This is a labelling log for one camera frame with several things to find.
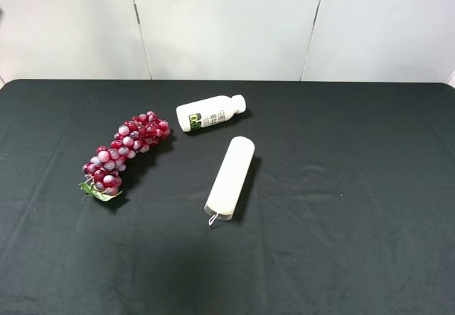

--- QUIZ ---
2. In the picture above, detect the black tablecloth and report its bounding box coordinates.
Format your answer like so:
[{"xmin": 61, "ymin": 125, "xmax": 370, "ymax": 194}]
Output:
[{"xmin": 1, "ymin": 80, "xmax": 454, "ymax": 314}]

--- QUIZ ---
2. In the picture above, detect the white cylindrical roll pack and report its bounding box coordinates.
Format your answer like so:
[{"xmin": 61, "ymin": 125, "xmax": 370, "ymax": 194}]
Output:
[{"xmin": 204, "ymin": 137, "xmax": 255, "ymax": 226}]

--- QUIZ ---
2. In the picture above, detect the red artificial grape bunch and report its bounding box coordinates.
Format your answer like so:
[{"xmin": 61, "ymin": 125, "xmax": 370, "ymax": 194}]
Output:
[{"xmin": 79, "ymin": 111, "xmax": 171, "ymax": 202}]

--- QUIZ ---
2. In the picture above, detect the white plastic bottle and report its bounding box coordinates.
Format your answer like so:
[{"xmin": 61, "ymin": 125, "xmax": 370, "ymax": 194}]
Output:
[{"xmin": 176, "ymin": 95, "xmax": 247, "ymax": 132}]

